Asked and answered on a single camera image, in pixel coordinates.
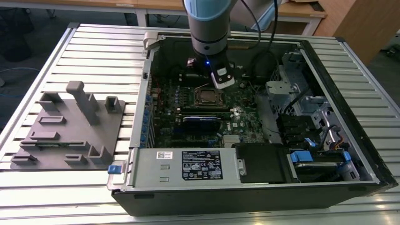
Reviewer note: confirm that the black graphics card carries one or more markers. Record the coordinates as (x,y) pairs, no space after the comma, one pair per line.
(200,127)

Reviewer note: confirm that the grey parts rack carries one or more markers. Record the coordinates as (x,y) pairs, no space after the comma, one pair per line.
(77,140)

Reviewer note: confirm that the wooden desk white frame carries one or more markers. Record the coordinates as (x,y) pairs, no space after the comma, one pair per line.
(77,2)
(300,11)

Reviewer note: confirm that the wooden cabinet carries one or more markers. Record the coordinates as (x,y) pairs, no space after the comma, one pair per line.
(358,23)

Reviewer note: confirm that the black RAM slot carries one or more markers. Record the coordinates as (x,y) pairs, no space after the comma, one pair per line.
(202,108)

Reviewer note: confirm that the green motherboard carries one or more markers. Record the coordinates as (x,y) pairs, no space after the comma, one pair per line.
(249,112)

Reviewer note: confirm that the black office chair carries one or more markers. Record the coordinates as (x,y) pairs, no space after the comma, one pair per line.
(14,35)

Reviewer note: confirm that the blue plastic clip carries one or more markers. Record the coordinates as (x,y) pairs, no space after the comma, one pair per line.
(306,141)
(345,156)

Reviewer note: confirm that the silver power supply unit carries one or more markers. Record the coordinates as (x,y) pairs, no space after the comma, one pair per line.
(149,168)

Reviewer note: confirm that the green RAM stick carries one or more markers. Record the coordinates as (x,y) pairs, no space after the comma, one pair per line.
(52,145)

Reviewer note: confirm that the CPU socket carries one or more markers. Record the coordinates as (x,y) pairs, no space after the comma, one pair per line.
(196,105)

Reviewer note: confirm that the silver-topped CPU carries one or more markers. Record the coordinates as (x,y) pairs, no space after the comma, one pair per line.
(208,96)

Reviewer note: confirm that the silver finned heat sink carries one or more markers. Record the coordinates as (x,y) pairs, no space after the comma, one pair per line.
(232,138)

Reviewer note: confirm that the black fan shroud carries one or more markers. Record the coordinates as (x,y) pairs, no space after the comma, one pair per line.
(262,164)

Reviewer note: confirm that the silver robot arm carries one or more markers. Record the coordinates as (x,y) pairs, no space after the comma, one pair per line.
(209,30)

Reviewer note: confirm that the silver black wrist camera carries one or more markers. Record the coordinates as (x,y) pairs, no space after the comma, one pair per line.
(222,78)

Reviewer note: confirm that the silver drive cage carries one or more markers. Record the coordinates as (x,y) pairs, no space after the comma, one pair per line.
(313,106)

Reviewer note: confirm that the silver metal bracket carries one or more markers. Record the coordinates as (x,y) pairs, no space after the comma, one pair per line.
(278,86)

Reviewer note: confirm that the black PC case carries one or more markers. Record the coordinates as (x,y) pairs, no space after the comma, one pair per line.
(249,204)

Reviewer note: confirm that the blue case latch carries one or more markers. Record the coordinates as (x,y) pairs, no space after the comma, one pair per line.
(113,169)

